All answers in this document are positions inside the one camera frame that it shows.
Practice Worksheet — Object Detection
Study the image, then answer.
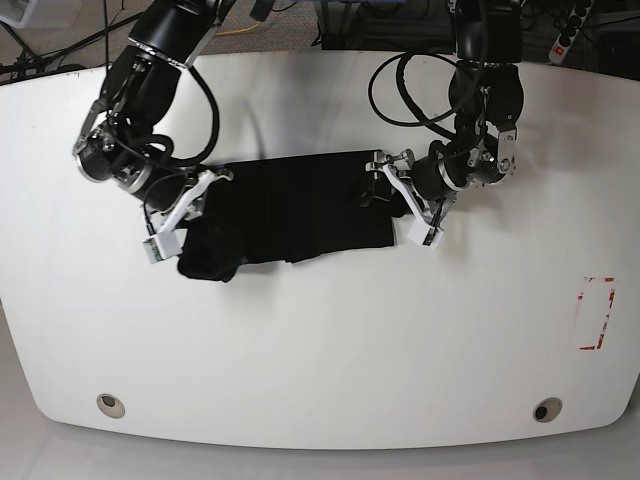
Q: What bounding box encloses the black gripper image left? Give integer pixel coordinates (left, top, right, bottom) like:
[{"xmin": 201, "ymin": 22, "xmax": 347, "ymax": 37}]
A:
[{"xmin": 139, "ymin": 172, "xmax": 199, "ymax": 220}]

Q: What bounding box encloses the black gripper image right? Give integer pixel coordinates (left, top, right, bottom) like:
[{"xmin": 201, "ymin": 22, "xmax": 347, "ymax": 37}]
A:
[{"xmin": 358, "ymin": 157, "xmax": 458, "ymax": 212}]

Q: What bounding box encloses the black T-shirt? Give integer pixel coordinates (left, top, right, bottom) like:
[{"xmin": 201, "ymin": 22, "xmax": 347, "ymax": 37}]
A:
[{"xmin": 177, "ymin": 150, "xmax": 408, "ymax": 282}]

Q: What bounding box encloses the black robot arm image left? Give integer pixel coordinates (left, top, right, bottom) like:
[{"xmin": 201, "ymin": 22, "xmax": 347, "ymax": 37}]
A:
[{"xmin": 73, "ymin": 1, "xmax": 234, "ymax": 214}]

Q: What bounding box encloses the black tripod leg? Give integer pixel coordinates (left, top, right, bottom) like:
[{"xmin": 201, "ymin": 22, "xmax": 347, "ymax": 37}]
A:
[{"xmin": 1, "ymin": 1, "xmax": 149, "ymax": 85}]

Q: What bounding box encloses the left table grommet hole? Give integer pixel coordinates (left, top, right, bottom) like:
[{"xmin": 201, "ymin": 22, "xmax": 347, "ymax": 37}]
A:
[{"xmin": 96, "ymin": 393, "xmax": 126, "ymax": 419}]

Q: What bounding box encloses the table grommet hole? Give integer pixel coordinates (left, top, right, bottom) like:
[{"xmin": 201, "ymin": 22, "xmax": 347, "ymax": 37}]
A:
[
  {"xmin": 96, "ymin": 393, "xmax": 126, "ymax": 419},
  {"xmin": 533, "ymin": 397, "xmax": 563, "ymax": 423}
]

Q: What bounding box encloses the red tape rectangle marking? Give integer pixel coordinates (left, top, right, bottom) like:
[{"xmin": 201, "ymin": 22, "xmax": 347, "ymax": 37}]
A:
[{"xmin": 574, "ymin": 277, "xmax": 616, "ymax": 351}]

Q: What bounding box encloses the right table grommet hole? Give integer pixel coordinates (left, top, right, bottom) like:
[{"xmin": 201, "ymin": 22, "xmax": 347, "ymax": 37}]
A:
[{"xmin": 533, "ymin": 397, "xmax": 563, "ymax": 423}]

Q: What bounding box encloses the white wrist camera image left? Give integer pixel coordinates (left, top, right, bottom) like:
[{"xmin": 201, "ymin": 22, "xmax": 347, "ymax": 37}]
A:
[{"xmin": 142, "ymin": 169, "xmax": 234, "ymax": 263}]

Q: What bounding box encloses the yellow cable on floor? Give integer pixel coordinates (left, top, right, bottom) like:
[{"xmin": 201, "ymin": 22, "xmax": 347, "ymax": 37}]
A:
[{"xmin": 219, "ymin": 17, "xmax": 266, "ymax": 37}]

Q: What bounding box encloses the white power strip red switch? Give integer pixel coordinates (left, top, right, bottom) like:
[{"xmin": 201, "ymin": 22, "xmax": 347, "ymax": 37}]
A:
[{"xmin": 548, "ymin": 0, "xmax": 594, "ymax": 65}]

